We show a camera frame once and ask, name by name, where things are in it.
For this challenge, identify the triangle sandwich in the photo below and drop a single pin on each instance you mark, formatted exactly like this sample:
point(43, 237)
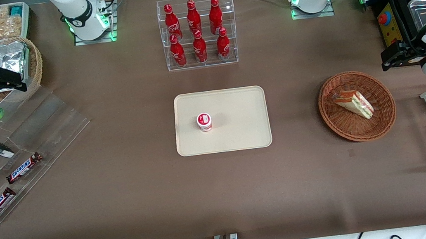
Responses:
point(354, 103)

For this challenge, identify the red white yogurt cup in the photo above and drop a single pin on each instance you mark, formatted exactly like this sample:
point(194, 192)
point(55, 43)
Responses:
point(204, 121)

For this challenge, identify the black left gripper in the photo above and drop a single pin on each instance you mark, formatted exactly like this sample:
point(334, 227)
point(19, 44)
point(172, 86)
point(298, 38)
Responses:
point(411, 50)

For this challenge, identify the small black white package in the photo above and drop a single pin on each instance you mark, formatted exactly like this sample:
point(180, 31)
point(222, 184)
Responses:
point(1, 149)

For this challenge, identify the beige plastic tray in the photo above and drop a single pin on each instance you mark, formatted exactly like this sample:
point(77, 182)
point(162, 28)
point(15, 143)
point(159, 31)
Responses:
point(235, 133)

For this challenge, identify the brown wicker basket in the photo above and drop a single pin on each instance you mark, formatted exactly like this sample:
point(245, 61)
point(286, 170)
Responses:
point(347, 127)

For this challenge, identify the silver foil bag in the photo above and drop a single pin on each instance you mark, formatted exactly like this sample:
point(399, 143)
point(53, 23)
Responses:
point(8, 56)

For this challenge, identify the red round knob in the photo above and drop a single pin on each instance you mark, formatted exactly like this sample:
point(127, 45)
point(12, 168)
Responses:
point(384, 18)

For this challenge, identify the clear acrylic display stand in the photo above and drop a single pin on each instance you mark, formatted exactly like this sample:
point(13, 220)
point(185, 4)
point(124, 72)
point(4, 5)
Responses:
point(51, 125)

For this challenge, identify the clear acrylic bottle rack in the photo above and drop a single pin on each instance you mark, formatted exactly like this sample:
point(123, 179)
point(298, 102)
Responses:
point(233, 25)

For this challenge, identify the red cola bottle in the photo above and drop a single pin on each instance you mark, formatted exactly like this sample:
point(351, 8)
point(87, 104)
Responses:
point(223, 47)
point(193, 17)
point(200, 49)
point(215, 15)
point(178, 53)
point(172, 23)

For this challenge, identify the tan wicker basket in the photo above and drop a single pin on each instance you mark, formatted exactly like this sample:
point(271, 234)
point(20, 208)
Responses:
point(35, 65)

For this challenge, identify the teal snack package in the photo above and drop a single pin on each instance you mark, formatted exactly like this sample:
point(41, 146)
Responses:
point(16, 10)

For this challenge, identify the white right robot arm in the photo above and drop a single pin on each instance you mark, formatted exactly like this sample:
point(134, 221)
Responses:
point(77, 13)

